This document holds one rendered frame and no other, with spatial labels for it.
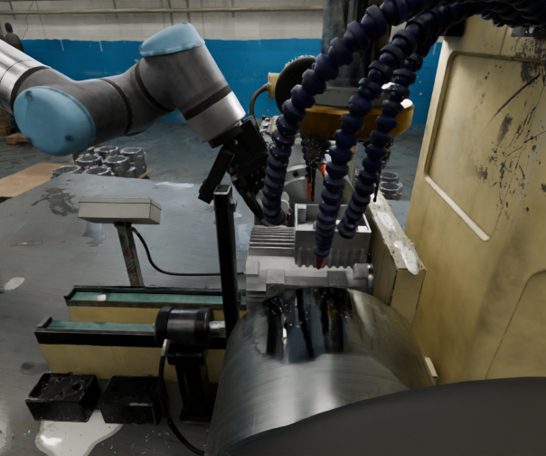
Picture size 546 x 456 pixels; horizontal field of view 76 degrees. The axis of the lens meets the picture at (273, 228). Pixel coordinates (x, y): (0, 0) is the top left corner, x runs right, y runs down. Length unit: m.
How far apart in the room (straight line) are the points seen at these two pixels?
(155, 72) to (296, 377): 0.47
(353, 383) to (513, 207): 0.29
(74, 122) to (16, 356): 0.61
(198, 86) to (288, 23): 5.58
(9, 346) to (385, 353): 0.85
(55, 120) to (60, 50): 7.42
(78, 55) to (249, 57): 3.14
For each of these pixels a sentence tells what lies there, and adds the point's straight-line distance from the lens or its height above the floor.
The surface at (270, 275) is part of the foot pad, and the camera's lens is 0.58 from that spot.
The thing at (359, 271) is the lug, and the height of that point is 1.08.
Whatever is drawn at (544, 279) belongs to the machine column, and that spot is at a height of 1.15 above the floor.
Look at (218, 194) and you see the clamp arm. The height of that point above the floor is 1.25.
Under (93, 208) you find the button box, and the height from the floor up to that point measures 1.07.
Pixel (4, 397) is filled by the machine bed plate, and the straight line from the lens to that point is 0.92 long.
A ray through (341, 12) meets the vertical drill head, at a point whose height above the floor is 1.44.
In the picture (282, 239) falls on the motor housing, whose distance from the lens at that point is 0.62.
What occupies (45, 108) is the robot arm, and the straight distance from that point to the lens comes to 0.55.
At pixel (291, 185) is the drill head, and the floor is 1.12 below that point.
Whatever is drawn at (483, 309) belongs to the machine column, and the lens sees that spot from 0.56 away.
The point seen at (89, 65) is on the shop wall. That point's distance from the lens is 7.64.
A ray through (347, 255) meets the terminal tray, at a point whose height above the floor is 1.10.
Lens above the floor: 1.42
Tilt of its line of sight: 29 degrees down
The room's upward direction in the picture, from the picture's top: straight up
